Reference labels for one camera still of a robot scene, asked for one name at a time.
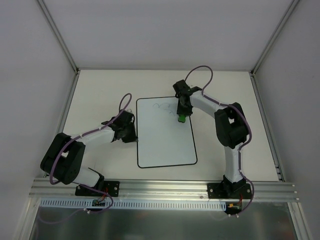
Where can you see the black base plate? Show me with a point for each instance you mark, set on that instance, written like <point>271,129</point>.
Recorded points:
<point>221,191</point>
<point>111,187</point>

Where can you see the left aluminium frame post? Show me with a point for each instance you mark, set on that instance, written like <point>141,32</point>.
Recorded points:
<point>75,70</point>

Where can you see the green whiteboard eraser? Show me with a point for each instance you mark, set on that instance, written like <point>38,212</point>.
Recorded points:
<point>182,118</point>

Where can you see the aluminium mounting rail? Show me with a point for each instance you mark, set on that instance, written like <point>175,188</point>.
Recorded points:
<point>133,189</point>

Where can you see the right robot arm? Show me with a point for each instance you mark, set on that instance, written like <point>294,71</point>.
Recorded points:
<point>231,131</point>

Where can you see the small whiteboard black frame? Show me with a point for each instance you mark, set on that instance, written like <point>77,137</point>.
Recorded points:
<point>162,140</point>

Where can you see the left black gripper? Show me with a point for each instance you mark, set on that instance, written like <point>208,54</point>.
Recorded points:
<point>130,135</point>

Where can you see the white slotted cable duct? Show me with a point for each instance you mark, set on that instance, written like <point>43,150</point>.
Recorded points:
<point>133,204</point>

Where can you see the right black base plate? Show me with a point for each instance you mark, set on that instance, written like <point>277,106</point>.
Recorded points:
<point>221,191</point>

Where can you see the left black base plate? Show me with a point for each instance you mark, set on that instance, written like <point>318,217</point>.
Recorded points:
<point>111,187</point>

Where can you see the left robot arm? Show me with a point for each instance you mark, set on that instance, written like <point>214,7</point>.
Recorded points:
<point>63,160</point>

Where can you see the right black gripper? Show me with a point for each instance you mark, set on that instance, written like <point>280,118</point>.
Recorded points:
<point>183,110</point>

